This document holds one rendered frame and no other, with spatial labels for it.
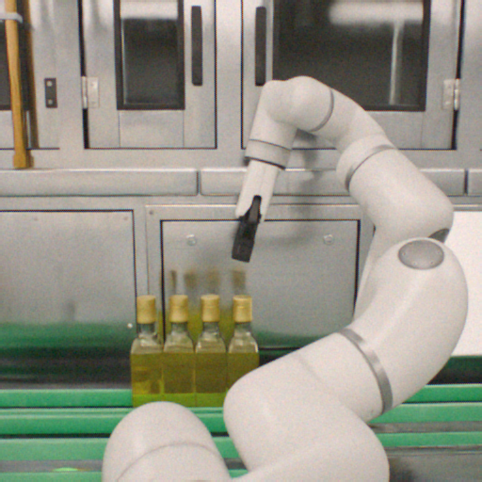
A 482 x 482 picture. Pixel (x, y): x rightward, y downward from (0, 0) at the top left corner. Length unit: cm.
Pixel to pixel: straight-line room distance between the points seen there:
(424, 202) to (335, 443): 31
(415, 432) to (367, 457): 60
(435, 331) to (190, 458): 23
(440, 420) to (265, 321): 38
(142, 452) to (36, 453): 48
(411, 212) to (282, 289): 46
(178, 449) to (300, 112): 49
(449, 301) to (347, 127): 39
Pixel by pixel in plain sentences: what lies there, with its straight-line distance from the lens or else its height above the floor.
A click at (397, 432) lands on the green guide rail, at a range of 93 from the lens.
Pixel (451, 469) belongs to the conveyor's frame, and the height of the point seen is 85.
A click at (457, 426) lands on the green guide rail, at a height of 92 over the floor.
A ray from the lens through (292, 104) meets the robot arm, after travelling 69.
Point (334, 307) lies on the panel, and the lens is 98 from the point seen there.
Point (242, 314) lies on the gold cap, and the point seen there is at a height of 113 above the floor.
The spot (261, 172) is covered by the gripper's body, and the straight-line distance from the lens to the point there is 74.
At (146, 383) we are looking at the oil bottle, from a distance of 85.
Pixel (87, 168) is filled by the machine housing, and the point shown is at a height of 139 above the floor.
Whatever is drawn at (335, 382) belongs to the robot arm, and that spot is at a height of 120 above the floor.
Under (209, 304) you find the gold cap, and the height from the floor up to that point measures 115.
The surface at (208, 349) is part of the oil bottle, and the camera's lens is 82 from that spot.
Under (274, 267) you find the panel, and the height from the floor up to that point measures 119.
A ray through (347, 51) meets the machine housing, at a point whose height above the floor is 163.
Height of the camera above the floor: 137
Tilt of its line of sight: 9 degrees down
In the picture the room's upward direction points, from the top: straight up
